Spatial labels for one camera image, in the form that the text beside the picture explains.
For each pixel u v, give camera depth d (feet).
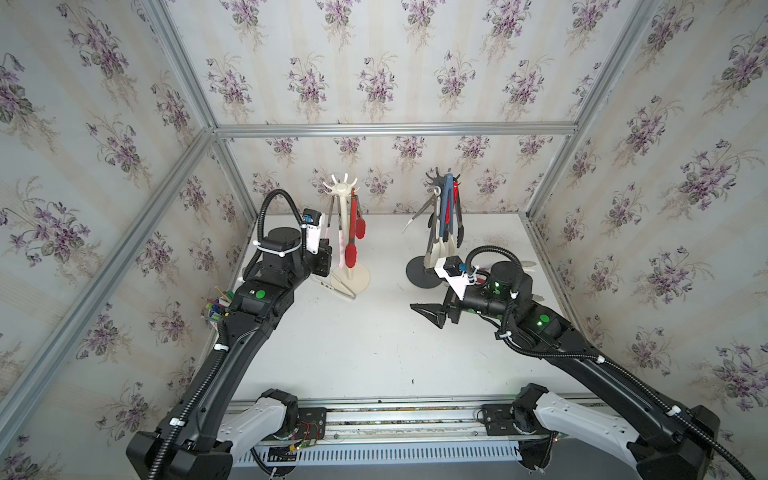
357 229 2.93
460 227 2.78
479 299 1.88
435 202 2.40
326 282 3.23
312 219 1.93
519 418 2.17
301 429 2.36
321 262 2.05
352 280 3.31
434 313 1.89
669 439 1.27
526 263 3.44
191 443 1.19
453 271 1.78
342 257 2.29
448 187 2.30
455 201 2.45
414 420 2.45
